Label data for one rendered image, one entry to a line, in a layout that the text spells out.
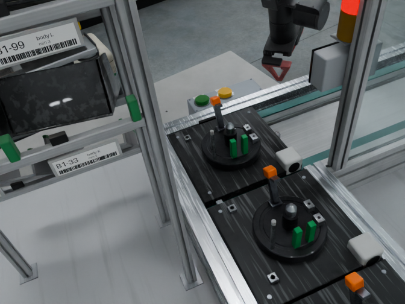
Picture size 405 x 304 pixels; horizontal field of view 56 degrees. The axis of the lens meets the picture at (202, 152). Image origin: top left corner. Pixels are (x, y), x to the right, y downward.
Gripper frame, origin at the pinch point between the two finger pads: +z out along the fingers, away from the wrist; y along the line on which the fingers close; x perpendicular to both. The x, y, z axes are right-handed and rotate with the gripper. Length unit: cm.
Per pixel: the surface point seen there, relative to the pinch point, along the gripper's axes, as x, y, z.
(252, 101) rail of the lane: 7.6, -5.5, 9.7
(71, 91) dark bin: 13, -47, -39
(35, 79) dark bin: 17, -48, -42
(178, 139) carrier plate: 20.0, -25.7, 3.6
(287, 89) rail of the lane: 0.1, 2.0, 11.7
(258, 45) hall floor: 69, 157, 144
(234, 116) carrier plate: 9.7, -13.9, 6.7
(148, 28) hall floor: 175, 163, 143
